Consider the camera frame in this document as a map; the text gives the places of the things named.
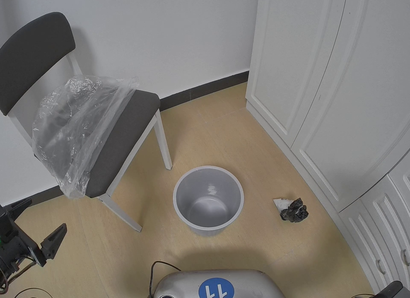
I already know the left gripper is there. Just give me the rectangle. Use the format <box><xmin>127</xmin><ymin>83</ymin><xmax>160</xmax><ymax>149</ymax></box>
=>
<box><xmin>3</xmin><ymin>198</ymin><xmax>67</xmax><ymax>268</ymax></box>

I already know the clear plastic bag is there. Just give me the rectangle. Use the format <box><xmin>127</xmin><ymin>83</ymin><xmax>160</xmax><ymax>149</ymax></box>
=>
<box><xmin>32</xmin><ymin>75</ymin><xmax>140</xmax><ymax>199</ymax></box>

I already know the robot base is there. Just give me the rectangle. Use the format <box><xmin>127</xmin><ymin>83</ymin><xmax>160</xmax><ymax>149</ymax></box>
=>
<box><xmin>155</xmin><ymin>269</ymin><xmax>286</xmax><ymax>298</ymax></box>

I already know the grey trash bin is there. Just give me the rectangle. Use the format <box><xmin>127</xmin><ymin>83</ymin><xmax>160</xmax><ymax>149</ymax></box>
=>
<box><xmin>173</xmin><ymin>165</ymin><xmax>245</xmax><ymax>237</ymax></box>

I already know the crumpled black plastic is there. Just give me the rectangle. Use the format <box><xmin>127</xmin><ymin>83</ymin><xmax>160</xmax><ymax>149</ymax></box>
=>
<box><xmin>280</xmin><ymin>197</ymin><xmax>309</xmax><ymax>224</ymax></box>

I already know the grey and white chair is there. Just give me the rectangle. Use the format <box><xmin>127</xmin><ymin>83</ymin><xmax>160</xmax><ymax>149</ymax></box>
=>
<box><xmin>0</xmin><ymin>12</ymin><xmax>173</xmax><ymax>233</ymax></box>

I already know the white paper piece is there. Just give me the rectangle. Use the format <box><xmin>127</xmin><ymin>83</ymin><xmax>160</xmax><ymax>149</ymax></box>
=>
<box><xmin>273</xmin><ymin>197</ymin><xmax>293</xmax><ymax>214</ymax></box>

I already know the white wardrobe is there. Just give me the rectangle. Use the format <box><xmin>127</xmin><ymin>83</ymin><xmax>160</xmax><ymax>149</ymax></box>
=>
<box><xmin>245</xmin><ymin>0</ymin><xmax>410</xmax><ymax>294</ymax></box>

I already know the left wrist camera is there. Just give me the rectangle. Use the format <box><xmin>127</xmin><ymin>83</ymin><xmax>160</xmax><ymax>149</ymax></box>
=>
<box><xmin>0</xmin><ymin>206</ymin><xmax>17</xmax><ymax>245</ymax></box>

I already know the black cable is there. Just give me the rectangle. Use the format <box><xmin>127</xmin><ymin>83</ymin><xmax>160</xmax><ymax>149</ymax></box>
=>
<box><xmin>149</xmin><ymin>261</ymin><xmax>183</xmax><ymax>298</ymax></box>

